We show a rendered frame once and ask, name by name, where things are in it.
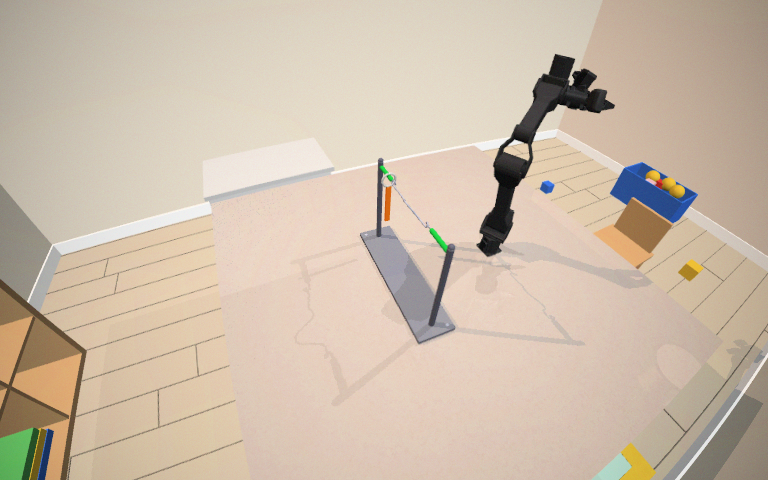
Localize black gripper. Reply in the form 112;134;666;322
560;85;615;113

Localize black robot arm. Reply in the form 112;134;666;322
476;54;597;257

